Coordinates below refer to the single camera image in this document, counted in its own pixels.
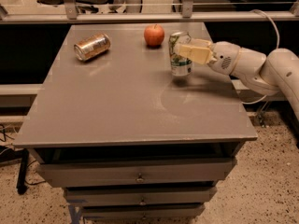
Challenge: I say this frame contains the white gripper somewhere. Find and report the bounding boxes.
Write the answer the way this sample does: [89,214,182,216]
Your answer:
[174,38,240,75]

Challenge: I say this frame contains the silver green 7up can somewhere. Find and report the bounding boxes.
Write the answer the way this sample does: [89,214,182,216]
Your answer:
[168,31,192,77]

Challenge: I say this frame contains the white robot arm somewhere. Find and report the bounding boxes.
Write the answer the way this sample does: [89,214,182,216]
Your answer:
[174,39,299,119]

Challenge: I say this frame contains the brown gold soda can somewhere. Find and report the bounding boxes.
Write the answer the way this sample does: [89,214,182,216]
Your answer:
[74,34,110,62]

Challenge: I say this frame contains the red apple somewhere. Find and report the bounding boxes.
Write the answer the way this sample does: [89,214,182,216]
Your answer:
[144,24,164,47]

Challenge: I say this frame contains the grey drawer cabinet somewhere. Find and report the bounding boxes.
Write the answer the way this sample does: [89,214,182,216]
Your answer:
[13,22,259,224]

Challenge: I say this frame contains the bottom grey drawer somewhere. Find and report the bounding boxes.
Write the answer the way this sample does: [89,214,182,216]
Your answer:
[82,203,204,220]

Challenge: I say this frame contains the grey drawer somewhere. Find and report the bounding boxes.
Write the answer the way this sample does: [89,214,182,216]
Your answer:
[64,186,217,206]
[82,203,204,220]
[37,158,236,188]

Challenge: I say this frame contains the top grey drawer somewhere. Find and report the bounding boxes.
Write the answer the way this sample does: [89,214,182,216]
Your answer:
[37,158,236,188]

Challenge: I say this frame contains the middle grey drawer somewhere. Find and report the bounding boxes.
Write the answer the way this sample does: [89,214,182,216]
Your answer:
[64,186,217,206]

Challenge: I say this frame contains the white cable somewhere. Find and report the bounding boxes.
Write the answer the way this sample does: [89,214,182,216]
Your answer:
[241,8,280,105]

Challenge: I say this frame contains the metal window rail frame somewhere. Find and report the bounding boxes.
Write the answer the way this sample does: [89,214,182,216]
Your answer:
[0,0,299,24]

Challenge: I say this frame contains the black floor cables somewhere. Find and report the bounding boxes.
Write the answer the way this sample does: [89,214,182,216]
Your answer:
[0,123,48,196]

